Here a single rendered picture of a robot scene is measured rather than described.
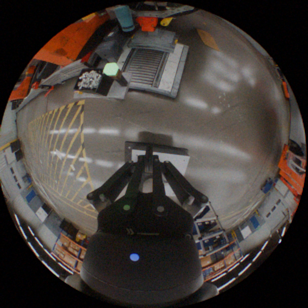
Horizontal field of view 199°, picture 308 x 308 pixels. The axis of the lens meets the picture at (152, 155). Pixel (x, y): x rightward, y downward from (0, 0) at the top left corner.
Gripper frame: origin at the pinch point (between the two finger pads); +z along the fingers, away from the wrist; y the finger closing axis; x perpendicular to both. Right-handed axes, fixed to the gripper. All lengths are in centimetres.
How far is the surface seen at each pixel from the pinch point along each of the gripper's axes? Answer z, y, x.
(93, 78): 18.7, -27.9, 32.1
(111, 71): 10.3, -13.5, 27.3
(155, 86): 68, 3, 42
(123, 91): 30.8, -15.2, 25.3
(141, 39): 54, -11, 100
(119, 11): 5, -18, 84
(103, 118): 76, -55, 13
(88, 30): 17, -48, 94
